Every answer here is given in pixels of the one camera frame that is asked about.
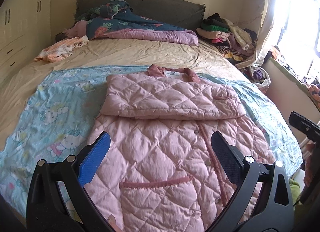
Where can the bag of clothes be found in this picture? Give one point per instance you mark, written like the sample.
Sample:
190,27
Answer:
258,75

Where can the blue cartoon printed blanket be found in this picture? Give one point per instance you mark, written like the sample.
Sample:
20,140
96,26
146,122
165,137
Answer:
50,112

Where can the window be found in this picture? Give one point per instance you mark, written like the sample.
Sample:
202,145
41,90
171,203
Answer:
302,27

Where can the dark floral quilt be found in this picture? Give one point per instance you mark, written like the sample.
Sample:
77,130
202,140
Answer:
130,24

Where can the pink quilted jacket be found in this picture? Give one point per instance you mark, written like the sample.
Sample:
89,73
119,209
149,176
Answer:
162,134

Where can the orange white floral garment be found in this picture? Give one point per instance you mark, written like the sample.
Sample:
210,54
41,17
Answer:
60,48

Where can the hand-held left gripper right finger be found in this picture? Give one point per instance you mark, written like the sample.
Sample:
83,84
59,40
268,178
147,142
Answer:
226,157

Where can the patterned cloth on windowsill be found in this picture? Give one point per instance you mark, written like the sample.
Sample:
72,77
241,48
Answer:
300,77

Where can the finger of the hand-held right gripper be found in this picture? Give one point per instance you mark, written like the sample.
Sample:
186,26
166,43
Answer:
305,127

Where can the cream wardrobe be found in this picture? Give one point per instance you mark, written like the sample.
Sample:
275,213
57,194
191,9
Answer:
17,29

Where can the pink crumpled cloth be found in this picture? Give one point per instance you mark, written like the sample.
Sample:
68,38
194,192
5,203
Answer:
77,28

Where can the green fleece cloth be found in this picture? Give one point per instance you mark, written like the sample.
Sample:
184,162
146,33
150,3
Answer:
295,188

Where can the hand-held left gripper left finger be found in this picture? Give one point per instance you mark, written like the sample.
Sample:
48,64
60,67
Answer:
95,157

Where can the grey padded headboard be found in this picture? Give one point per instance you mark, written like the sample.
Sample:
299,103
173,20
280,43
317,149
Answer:
150,3

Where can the pile of mixed clothes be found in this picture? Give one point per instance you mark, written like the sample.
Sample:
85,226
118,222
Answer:
225,32

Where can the cream curtain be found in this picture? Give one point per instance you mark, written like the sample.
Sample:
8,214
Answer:
270,14

